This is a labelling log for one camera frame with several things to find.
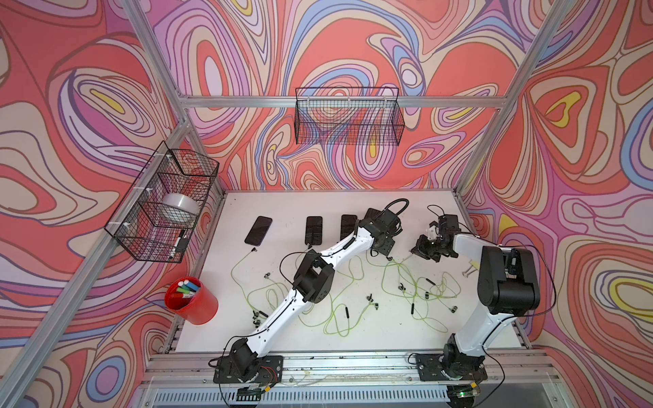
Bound black wire basket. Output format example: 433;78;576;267
105;142;219;264
294;85;406;146

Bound yellow binder clip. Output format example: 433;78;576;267
462;261;480;278

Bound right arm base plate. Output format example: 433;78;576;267
414;354;488;383

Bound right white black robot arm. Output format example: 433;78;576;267
411;214;541;381

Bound red cup with markers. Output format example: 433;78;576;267
164;276;219;326

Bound white tape roll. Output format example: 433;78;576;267
160;193;200;220

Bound green earphones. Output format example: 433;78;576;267
279;246;337;329
322;255;376;338
396;256;462;314
365;252;460;334
229;248;288;329

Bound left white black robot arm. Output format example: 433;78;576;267
223;206;404;383

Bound back black wire basket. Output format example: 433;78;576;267
294;85;406;146

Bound black phone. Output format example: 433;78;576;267
364;207;381;219
340;214;358;240
304;216;323;247
244;216;273;247

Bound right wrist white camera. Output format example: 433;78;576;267
427;224;440;241

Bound black marker in basket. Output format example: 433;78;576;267
172;229;187;257

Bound left black wire basket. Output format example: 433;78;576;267
105;142;219;264

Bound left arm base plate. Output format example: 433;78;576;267
208;355;284;386

